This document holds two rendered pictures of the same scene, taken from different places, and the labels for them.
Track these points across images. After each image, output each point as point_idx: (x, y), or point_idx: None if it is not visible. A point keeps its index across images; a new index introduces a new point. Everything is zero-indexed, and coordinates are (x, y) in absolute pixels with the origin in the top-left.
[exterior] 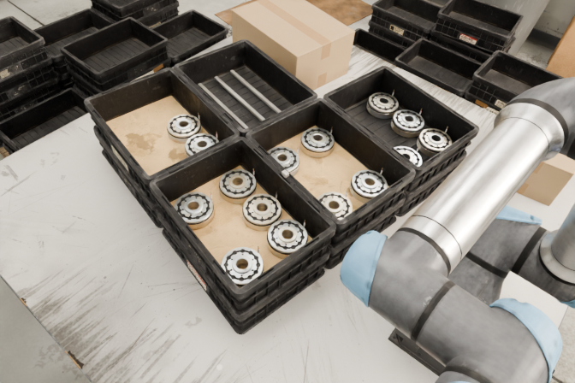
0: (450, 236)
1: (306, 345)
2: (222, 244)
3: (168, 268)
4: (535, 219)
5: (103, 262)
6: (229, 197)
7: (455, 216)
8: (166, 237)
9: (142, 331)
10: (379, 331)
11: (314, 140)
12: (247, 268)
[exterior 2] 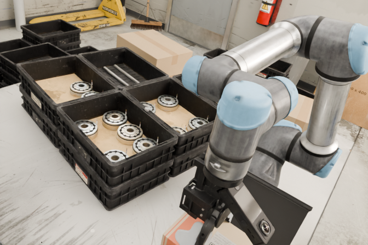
0: (241, 57)
1: (155, 220)
2: (101, 150)
3: (61, 171)
4: (297, 126)
5: (13, 165)
6: (109, 124)
7: (243, 51)
8: (61, 153)
9: (38, 206)
10: None
11: (165, 100)
12: (118, 160)
